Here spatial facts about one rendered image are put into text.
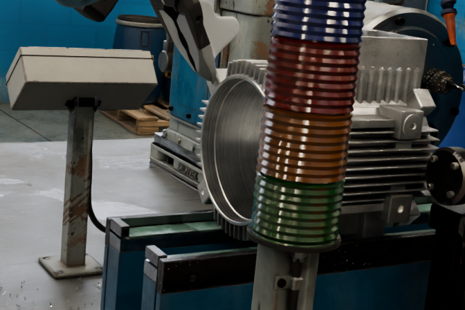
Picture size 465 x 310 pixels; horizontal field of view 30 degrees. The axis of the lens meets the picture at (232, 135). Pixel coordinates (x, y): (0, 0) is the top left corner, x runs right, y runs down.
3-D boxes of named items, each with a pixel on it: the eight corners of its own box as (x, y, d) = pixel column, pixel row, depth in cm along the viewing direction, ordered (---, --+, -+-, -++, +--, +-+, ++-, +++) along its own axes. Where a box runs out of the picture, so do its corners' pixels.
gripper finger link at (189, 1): (217, 45, 89) (185, -34, 85) (205, 52, 88) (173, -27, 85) (196, 39, 93) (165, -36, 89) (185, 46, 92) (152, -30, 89)
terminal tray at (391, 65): (360, 88, 104) (368, 28, 103) (421, 104, 95) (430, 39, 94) (277, 87, 98) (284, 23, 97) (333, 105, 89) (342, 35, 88)
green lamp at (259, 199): (304, 221, 63) (311, 160, 62) (355, 248, 58) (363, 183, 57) (233, 226, 60) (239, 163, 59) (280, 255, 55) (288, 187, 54)
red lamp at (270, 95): (318, 98, 61) (326, 34, 60) (372, 115, 56) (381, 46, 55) (245, 98, 58) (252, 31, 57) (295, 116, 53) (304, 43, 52)
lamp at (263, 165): (311, 160, 62) (318, 98, 61) (363, 183, 57) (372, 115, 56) (239, 163, 59) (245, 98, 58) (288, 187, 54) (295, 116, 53)
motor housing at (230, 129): (326, 201, 111) (343, 52, 107) (427, 249, 95) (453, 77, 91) (187, 210, 101) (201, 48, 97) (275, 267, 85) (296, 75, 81)
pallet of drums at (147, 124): (240, 112, 704) (249, 21, 689) (290, 133, 635) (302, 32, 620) (99, 112, 649) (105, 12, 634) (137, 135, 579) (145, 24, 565)
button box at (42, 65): (139, 111, 114) (131, 75, 116) (159, 84, 109) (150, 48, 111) (10, 111, 106) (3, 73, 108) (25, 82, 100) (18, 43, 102)
